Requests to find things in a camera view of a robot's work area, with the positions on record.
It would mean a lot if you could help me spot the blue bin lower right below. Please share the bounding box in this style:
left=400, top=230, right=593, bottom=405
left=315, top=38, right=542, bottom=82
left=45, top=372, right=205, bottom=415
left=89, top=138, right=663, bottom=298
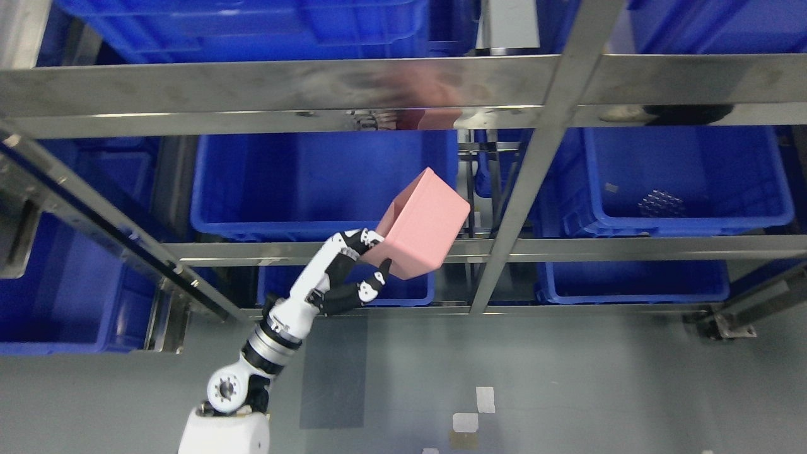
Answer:
left=534, top=260, right=730, bottom=305

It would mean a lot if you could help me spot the blue bin centre shelf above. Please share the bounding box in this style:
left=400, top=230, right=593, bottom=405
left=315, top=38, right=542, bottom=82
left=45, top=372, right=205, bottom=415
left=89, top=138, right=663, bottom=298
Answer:
left=190, top=130, right=458, bottom=242

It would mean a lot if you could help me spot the blue bin right shelf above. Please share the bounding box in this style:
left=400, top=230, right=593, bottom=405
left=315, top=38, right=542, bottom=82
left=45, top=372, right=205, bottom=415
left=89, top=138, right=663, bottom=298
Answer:
left=530, top=126, right=794, bottom=238

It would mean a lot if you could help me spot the blue bin shelf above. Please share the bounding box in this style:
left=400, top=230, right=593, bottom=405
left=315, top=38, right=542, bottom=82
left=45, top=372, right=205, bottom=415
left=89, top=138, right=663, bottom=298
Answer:
left=190, top=130, right=458, bottom=242
left=530, top=126, right=794, bottom=238
left=57, top=1, right=481, bottom=64

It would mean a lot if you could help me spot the steel rack frame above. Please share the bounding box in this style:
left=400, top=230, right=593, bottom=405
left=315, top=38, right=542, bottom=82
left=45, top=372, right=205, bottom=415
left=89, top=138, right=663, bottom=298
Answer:
left=2, top=1, right=805, bottom=351

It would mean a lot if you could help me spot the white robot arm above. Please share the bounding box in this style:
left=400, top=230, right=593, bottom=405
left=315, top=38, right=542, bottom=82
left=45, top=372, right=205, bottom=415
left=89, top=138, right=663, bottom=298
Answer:
left=178, top=301, right=318, bottom=453

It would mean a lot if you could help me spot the blue bin top shelf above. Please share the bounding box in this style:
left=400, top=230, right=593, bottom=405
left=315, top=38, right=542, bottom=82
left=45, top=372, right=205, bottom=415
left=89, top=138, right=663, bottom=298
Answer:
left=57, top=1, right=481, bottom=64

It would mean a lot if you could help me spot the pink plastic storage box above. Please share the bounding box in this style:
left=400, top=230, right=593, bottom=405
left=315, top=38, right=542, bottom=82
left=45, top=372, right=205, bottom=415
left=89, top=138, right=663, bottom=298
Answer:
left=361, top=167, right=470, bottom=281

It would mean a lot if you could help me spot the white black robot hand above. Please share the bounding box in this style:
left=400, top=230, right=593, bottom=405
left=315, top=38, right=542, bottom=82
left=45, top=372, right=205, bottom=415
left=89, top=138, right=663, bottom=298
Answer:
left=266, top=229, right=392, bottom=341

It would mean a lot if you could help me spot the blue bin lower centre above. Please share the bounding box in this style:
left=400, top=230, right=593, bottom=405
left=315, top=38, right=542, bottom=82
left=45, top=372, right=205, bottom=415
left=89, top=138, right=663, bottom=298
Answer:
left=255, top=265, right=435, bottom=307

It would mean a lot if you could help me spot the blue bin left floor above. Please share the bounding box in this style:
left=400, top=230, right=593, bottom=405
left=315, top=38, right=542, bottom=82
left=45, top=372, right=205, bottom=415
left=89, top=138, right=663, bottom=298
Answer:
left=1, top=137, right=160, bottom=356

